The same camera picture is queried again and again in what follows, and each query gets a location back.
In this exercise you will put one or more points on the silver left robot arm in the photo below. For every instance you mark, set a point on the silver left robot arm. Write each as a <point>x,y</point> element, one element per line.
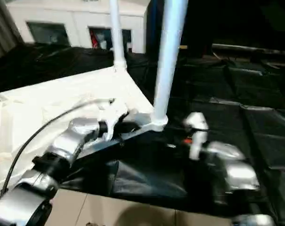
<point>74,134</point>

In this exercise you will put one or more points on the white sideboard cabinet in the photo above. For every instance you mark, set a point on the white sideboard cabinet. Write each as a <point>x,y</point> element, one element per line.
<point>62,14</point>

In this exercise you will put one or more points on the black mat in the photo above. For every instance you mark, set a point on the black mat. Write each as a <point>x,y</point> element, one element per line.
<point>238,94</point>

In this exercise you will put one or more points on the grey brown curtain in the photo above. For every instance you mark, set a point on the grey brown curtain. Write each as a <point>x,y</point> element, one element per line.
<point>3,26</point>

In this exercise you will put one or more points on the dark metal bar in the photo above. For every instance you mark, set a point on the dark metal bar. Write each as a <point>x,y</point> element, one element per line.
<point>255,48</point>

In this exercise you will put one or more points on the red bottle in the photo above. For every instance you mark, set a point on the red bottle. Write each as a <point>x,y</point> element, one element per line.
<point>94,38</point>

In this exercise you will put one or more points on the white plastic table leg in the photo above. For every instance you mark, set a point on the white plastic table leg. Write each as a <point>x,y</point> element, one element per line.
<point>117,35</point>
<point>168,58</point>

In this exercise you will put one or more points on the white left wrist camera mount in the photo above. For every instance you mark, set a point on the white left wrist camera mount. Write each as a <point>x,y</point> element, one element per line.
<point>111,115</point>

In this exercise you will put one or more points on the white plastic table top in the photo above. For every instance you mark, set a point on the white plastic table top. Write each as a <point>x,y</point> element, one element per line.
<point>50,99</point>

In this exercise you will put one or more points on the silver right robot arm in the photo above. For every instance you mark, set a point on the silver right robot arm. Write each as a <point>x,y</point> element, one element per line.
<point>227,164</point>

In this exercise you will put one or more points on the black cabinet with gold label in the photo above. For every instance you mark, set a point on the black cabinet with gold label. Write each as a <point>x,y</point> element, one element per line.
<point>196,23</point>

